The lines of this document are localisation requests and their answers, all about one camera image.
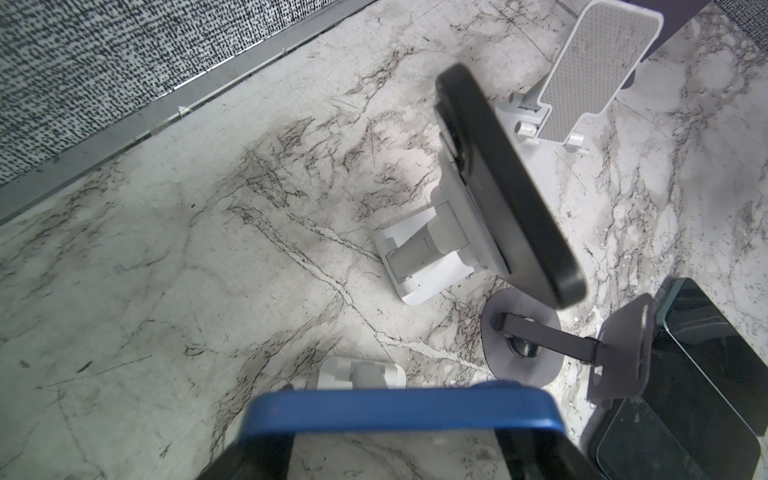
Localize blue-cased phone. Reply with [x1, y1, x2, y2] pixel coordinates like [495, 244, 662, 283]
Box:
[198, 381, 602, 479]

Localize white stand behind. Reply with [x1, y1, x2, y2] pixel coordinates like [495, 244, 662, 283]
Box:
[374, 149, 510, 306]

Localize white centre phone stand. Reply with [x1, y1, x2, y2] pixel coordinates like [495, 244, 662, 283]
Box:
[494, 0, 666, 199]

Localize grey round stand front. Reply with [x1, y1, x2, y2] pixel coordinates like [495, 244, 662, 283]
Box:
[481, 288, 655, 408]

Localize black textured-back phone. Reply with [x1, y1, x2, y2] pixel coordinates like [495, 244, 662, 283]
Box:
[435, 63, 587, 309]

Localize green-edged phone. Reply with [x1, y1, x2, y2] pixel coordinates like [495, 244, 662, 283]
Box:
[655, 278, 767, 437]

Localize white stand far left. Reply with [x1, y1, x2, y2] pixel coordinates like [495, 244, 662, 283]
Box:
[316, 357, 407, 390]

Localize purple round phone stand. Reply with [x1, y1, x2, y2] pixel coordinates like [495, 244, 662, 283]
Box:
[600, 1, 709, 89]

